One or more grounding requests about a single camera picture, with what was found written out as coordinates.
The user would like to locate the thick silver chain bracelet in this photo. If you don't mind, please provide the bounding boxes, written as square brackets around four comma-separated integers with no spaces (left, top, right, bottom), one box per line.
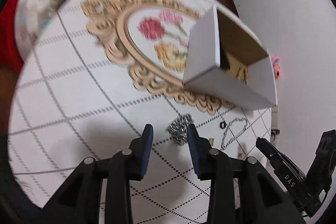
[167,113,195,146]

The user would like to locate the pink plush toy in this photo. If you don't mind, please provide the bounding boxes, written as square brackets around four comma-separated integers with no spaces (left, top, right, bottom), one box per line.
[272,56,281,79]

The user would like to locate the black smart band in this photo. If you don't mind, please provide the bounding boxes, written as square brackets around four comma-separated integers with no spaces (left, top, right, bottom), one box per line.
[220,43,231,71]

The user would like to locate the black charger plug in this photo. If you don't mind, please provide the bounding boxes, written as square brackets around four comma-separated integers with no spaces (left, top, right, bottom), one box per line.
[271,129,280,135]

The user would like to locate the red blanket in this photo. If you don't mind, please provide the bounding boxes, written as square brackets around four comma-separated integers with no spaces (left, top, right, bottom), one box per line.
[0,0,24,73]

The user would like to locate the small gold earring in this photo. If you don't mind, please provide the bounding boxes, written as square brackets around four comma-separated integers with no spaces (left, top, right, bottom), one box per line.
[209,138,215,146]

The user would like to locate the diamond-pattern floral tablecloth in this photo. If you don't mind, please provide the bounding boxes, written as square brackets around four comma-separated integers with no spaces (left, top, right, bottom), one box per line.
[9,0,271,223]

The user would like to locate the thin silver chain bracelet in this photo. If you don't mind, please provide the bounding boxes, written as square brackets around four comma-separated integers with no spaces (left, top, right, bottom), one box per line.
[220,117,250,150]

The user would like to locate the white cardboard box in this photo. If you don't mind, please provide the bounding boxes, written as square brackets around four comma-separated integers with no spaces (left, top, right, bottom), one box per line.
[183,6,277,110]

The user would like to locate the wooden bead bracelet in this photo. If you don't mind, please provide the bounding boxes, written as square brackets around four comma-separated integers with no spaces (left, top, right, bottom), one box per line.
[225,52,249,84]

